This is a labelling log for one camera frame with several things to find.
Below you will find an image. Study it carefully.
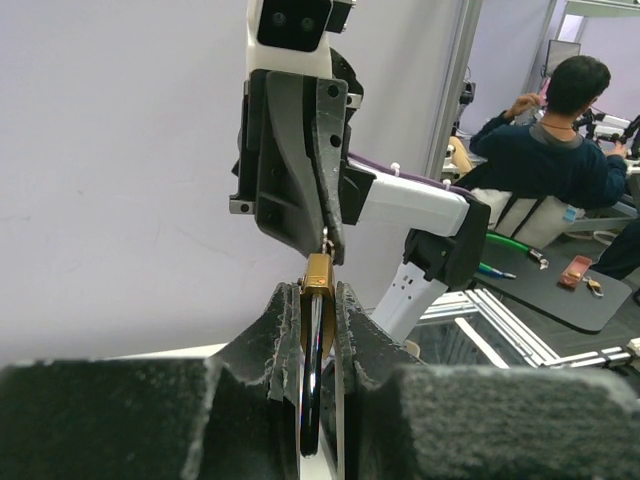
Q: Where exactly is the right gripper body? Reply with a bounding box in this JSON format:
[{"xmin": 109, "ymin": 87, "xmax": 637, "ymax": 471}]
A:
[{"xmin": 230, "ymin": 50, "xmax": 365, "ymax": 226}]

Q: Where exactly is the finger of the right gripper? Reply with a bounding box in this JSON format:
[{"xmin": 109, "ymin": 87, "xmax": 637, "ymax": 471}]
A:
[
  {"xmin": 254, "ymin": 70, "xmax": 325, "ymax": 257},
  {"xmin": 312, "ymin": 78, "xmax": 347, "ymax": 265}
]

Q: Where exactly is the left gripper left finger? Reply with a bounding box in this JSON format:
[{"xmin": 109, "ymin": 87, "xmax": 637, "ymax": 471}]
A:
[{"xmin": 1, "ymin": 283, "xmax": 301, "ymax": 479}]

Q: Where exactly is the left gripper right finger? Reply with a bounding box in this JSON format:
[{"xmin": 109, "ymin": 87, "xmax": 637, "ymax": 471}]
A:
[{"xmin": 335, "ymin": 283, "xmax": 639, "ymax": 479}]

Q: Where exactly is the small silver key pair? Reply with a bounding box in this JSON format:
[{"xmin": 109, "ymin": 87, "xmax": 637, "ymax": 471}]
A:
[{"xmin": 321, "ymin": 226, "xmax": 334, "ymax": 258}]

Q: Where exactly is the small brass padlock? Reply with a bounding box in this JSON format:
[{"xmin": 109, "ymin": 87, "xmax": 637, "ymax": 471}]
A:
[{"xmin": 300, "ymin": 253, "xmax": 335, "ymax": 457}]

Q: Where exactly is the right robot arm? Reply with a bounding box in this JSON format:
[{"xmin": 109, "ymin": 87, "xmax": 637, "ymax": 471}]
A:
[{"xmin": 230, "ymin": 54, "xmax": 490, "ymax": 341}]

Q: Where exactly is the seated person dark sweater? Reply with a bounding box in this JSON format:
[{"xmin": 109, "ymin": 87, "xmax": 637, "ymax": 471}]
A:
[{"xmin": 457, "ymin": 55, "xmax": 627, "ymax": 210}]

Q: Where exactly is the dark round side table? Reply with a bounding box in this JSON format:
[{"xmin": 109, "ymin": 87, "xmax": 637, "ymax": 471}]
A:
[{"xmin": 474, "ymin": 242, "xmax": 631, "ymax": 334}]

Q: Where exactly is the small red tray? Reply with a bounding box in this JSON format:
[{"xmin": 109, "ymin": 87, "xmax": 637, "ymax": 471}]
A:
[{"xmin": 557, "ymin": 255, "xmax": 592, "ymax": 290}]

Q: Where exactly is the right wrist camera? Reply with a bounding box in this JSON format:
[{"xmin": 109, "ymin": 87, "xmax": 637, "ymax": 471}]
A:
[{"xmin": 246, "ymin": 0, "xmax": 355, "ymax": 79}]

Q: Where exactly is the aluminium mounting rail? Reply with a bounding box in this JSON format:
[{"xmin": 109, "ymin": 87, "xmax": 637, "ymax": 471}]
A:
[{"xmin": 408, "ymin": 289, "xmax": 639, "ymax": 369}]

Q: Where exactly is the green cable lock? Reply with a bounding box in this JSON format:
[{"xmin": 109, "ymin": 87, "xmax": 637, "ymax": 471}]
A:
[{"xmin": 486, "ymin": 232, "xmax": 549, "ymax": 270}]

